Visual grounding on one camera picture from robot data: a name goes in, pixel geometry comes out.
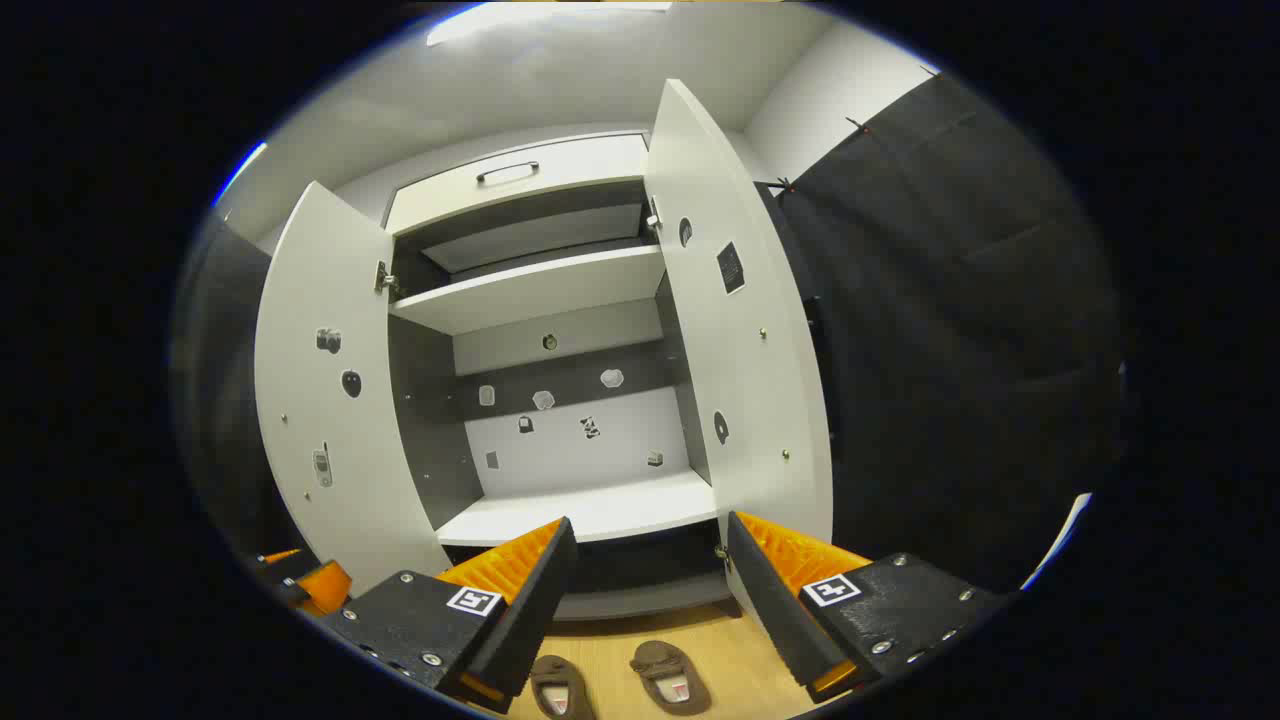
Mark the white cabinet drawer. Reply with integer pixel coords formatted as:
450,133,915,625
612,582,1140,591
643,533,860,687
385,133,651,237

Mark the white shoe cabinet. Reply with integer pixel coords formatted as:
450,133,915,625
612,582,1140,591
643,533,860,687
385,130,736,621

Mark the white shoe cabinet door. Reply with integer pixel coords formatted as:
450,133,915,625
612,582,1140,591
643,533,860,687
253,180,453,598
645,78,836,621

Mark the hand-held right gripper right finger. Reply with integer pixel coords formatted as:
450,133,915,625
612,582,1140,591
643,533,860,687
725,510,1011,701

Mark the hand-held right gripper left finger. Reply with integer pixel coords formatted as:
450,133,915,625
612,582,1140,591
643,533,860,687
318,516,580,716

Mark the brown fuzzy shoe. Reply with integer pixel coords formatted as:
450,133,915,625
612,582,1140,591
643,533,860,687
528,655,597,720
630,640,713,717

